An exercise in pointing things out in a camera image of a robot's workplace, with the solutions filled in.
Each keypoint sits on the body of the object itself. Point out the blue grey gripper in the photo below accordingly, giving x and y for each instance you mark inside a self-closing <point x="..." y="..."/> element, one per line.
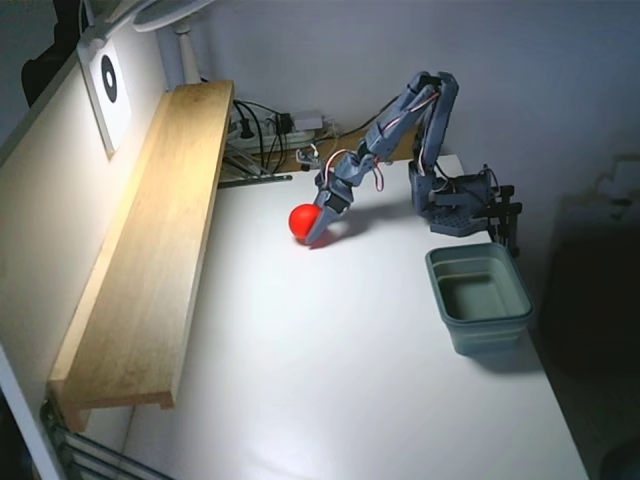
<point x="331" y="206"/>

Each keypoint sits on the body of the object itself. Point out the red ball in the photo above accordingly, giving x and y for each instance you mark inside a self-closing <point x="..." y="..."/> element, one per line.
<point x="301" y="220"/>

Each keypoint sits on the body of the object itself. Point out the blue grey robot arm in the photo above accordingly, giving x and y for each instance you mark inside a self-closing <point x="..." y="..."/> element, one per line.
<point x="440" y="130"/>

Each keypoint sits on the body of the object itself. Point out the grey collapsible container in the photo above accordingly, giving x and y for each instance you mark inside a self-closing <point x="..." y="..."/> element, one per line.
<point x="492" y="332"/>

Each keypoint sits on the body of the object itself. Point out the white power strip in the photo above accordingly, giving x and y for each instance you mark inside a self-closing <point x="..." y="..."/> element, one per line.
<point x="300" y="136"/>

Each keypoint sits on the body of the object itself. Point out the white power adapter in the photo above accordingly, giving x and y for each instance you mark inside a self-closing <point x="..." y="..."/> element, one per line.
<point x="310" y="120"/>

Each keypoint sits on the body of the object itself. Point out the black power plug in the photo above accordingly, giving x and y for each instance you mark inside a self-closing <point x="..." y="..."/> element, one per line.
<point x="284" y="123"/>

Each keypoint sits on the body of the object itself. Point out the long wooden shelf board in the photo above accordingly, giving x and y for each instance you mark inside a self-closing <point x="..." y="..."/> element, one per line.
<point x="150" y="250"/>

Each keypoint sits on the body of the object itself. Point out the black table clamp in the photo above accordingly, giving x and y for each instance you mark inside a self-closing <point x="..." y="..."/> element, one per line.
<point x="507" y="225"/>

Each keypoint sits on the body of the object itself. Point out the white desk lamp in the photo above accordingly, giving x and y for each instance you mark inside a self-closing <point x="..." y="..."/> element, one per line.
<point x="187" y="55"/>

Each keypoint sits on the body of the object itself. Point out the white desk side panel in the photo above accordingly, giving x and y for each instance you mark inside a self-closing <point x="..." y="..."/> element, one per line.
<point x="50" y="200"/>

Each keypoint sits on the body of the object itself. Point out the metal rack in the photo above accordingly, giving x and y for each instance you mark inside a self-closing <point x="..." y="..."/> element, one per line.
<point x="90" y="450"/>

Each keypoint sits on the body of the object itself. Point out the dark round bin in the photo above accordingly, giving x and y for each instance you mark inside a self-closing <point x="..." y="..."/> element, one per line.
<point x="622" y="465"/>

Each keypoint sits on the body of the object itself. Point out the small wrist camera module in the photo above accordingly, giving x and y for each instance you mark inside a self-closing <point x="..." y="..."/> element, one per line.
<point x="307" y="156"/>

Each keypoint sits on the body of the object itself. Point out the aluminium frame rail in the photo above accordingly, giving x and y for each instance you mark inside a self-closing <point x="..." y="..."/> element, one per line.
<point x="250" y="180"/>

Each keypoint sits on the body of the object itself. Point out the blue grey base mount plate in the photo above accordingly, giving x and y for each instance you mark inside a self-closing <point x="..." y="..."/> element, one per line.
<point x="457" y="220"/>

